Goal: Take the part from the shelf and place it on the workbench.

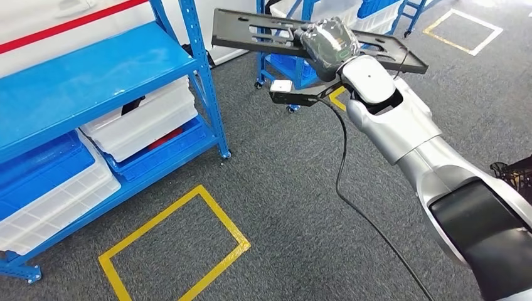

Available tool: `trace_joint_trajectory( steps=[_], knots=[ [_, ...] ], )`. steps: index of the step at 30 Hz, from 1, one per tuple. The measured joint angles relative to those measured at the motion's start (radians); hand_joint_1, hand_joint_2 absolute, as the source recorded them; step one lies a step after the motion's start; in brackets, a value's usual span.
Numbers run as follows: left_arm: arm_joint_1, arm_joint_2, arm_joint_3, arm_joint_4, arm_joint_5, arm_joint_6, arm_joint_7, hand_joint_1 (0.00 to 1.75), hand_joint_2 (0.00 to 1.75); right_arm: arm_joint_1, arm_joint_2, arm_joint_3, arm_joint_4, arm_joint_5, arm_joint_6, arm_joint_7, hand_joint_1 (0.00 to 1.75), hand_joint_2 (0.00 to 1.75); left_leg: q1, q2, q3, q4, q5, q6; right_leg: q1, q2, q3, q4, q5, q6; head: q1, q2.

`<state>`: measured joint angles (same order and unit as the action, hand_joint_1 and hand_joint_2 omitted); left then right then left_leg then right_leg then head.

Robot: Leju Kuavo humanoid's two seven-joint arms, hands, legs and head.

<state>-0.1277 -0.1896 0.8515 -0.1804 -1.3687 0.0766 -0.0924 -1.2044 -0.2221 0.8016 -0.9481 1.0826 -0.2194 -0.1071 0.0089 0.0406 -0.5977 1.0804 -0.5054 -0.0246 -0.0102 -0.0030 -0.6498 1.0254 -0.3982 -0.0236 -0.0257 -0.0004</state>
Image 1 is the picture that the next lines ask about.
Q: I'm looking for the yellow floor tape square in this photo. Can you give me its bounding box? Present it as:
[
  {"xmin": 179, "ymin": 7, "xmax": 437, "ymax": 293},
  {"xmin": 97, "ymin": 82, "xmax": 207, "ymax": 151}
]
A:
[
  {"xmin": 423, "ymin": 8, "xmax": 504, "ymax": 57},
  {"xmin": 98, "ymin": 184, "xmax": 252, "ymax": 301}
]

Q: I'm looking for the white car with red stripe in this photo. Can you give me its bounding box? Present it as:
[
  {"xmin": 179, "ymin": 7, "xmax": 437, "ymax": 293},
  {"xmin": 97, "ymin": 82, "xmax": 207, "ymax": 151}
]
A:
[{"xmin": 0, "ymin": 0, "xmax": 260, "ymax": 80}]

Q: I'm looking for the blue wheeled shelf rack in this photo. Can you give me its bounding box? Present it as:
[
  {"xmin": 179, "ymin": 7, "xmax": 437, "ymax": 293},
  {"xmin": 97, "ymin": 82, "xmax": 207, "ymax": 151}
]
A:
[{"xmin": 254, "ymin": 0, "xmax": 442, "ymax": 114}]

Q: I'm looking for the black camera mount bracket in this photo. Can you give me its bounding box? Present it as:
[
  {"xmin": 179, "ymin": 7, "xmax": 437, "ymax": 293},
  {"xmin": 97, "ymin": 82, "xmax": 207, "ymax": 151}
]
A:
[{"xmin": 269, "ymin": 78, "xmax": 354, "ymax": 108}]

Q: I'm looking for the black plastic plate part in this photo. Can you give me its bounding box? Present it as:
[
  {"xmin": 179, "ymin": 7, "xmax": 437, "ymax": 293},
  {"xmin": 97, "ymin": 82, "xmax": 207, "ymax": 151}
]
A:
[{"xmin": 211, "ymin": 8, "xmax": 429, "ymax": 76}]

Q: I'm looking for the blue metal shelf rack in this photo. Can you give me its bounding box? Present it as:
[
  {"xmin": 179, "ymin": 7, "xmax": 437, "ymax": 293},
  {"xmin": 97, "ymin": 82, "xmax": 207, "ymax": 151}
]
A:
[{"xmin": 0, "ymin": 0, "xmax": 232, "ymax": 285}]

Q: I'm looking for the red object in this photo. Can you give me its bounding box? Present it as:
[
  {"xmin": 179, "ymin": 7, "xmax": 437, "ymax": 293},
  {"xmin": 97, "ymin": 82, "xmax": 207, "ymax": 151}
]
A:
[{"xmin": 147, "ymin": 127, "xmax": 184, "ymax": 151}]

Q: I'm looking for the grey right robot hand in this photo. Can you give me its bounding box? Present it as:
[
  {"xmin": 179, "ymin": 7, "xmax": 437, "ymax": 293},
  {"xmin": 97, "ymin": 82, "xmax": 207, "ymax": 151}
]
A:
[{"xmin": 292, "ymin": 16, "xmax": 363, "ymax": 83}]

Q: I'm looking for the blue plastic crate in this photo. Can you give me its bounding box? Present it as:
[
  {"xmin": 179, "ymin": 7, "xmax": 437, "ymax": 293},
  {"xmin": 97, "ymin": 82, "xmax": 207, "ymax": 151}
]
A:
[
  {"xmin": 104, "ymin": 115, "xmax": 213, "ymax": 184},
  {"xmin": 0, "ymin": 130, "xmax": 97, "ymax": 223},
  {"xmin": 356, "ymin": 0, "xmax": 393, "ymax": 19},
  {"xmin": 265, "ymin": 51, "xmax": 319, "ymax": 84}
]

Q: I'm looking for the black cable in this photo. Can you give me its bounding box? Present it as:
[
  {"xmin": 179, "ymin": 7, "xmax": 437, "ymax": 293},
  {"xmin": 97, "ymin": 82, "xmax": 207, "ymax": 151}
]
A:
[{"xmin": 317, "ymin": 97, "xmax": 435, "ymax": 301}]

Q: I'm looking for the black mesh object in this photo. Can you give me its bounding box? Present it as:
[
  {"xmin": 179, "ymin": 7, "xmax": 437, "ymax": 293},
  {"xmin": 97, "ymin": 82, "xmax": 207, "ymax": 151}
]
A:
[{"xmin": 489, "ymin": 156, "xmax": 532, "ymax": 204}]

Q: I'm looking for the white plastic crate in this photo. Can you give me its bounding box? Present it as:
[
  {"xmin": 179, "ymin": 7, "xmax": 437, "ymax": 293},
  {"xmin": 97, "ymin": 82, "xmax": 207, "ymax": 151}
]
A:
[
  {"xmin": 78, "ymin": 76, "xmax": 199, "ymax": 164},
  {"xmin": 270, "ymin": 0, "xmax": 363, "ymax": 30},
  {"xmin": 351, "ymin": 3, "xmax": 402, "ymax": 35},
  {"xmin": 0, "ymin": 137, "xmax": 122, "ymax": 256}
]

